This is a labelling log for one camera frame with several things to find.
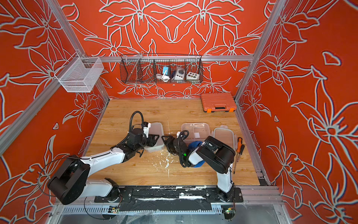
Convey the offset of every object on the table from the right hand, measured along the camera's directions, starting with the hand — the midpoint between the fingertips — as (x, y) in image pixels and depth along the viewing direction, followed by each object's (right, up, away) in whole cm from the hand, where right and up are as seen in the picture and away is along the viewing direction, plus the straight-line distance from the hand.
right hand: (157, 140), depth 86 cm
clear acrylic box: (-53, +42, +3) cm, 68 cm away
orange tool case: (+47, +26, +28) cm, 60 cm away
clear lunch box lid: (+47, +1, +9) cm, 48 cm away
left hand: (0, +3, +1) cm, 3 cm away
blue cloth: (+22, -2, -4) cm, 22 cm away
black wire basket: (+1, +50, +15) cm, 52 cm away
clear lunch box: (+27, +4, +13) cm, 31 cm away
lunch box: (-2, +6, +9) cm, 12 cm away
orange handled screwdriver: (+54, -3, +4) cm, 54 cm away
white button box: (+23, +43, +8) cm, 49 cm away
